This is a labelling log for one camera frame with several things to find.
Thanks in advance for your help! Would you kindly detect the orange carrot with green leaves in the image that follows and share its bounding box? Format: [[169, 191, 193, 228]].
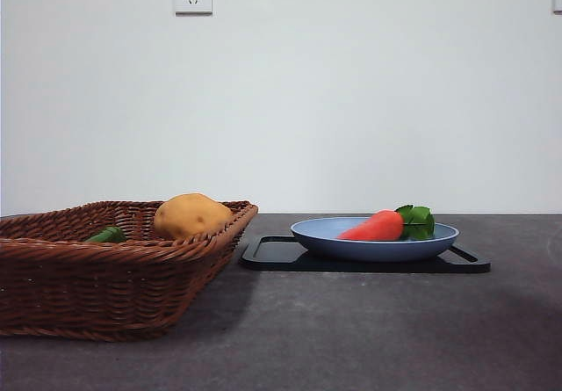
[[336, 204, 436, 243]]

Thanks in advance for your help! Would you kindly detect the blue round plate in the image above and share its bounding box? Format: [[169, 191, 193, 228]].
[[289, 216, 461, 264]]

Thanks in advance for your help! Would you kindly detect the black rectangular tray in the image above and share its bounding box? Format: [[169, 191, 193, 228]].
[[239, 234, 492, 274]]

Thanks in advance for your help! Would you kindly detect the yellow-brown potato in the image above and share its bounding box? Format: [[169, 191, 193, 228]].
[[152, 192, 234, 242]]

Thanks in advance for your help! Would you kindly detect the green vegetable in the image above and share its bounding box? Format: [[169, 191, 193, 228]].
[[83, 226, 128, 245]]

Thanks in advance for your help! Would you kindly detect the brown wicker basket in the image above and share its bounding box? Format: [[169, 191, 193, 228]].
[[0, 199, 260, 344]]

